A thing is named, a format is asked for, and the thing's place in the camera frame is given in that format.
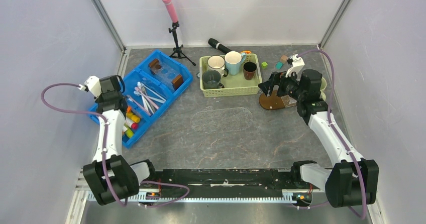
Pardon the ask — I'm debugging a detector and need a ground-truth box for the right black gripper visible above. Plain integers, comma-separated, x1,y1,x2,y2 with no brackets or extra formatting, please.
258,68,305,101

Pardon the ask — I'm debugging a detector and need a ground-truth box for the clear textured toothbrush holder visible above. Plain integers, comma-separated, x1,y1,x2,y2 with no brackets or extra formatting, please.
281,95,297,108

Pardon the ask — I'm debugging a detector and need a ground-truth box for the pale green ribbed mug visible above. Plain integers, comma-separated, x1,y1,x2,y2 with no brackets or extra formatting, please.
320,77,327,101

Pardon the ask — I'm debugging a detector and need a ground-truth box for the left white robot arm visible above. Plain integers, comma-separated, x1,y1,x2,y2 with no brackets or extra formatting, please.
83,75,158,205

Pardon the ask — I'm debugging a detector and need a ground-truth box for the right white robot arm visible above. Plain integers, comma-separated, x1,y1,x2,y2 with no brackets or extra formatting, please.
258,69,379,208

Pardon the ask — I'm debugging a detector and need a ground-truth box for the brown oval wooden tray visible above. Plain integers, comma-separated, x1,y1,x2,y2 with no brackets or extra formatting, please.
259,90,288,110

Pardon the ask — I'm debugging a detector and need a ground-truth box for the clear oval acrylic tray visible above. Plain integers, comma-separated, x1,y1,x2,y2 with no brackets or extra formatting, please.
190,107,253,134

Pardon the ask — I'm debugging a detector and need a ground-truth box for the green cube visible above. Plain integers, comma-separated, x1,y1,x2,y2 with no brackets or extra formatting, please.
261,62,268,69

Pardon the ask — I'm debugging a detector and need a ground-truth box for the teal block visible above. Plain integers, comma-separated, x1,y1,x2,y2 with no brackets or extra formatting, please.
275,62,283,70

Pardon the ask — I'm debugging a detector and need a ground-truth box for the brown wooden block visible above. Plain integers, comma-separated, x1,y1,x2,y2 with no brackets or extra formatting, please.
280,55,288,64

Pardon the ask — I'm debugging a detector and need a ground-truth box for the dark brown cup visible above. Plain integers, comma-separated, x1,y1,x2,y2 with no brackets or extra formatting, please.
243,62,257,80

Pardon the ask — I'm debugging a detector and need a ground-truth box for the yellow tube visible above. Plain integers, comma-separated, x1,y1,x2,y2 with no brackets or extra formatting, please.
126,111,141,123

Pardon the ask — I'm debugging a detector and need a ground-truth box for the light blue mug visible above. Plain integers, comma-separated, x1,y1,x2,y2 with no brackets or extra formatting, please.
225,51,247,76

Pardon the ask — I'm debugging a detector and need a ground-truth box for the pale green plastic basket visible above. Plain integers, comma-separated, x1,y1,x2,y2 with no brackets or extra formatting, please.
199,53,263,97

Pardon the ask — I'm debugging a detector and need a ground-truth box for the cream mug brown rim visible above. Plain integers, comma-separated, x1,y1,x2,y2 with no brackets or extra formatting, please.
207,55,229,77

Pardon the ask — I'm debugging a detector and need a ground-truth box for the dark grey mug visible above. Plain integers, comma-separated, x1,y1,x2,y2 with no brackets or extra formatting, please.
201,70,225,89

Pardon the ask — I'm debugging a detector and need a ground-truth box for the brown soap block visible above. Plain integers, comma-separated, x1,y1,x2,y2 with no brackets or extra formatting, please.
171,74,184,90

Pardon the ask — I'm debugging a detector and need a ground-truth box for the black microphone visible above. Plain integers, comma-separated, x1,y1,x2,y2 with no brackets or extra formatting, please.
207,38,232,54

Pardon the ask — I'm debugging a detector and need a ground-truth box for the black mini tripod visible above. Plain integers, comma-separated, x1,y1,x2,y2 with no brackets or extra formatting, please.
168,22,196,66

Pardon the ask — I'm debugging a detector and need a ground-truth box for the pink microphone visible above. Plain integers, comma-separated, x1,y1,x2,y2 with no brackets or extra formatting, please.
162,0,178,23

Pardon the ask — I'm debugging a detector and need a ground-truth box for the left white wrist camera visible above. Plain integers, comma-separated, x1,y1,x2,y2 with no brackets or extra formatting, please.
78,76,101,98

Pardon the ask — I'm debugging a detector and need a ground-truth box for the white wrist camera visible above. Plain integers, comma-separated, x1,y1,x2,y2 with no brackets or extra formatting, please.
78,76,101,98
285,54,305,78

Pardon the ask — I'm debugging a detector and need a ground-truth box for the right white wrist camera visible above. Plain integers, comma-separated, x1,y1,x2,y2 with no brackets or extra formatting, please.
285,54,305,78

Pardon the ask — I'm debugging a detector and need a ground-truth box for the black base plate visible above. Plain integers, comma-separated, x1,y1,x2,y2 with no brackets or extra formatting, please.
140,168,319,198

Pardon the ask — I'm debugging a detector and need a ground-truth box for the white comb cable duct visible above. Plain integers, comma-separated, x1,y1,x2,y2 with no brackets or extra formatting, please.
86,190,298,204

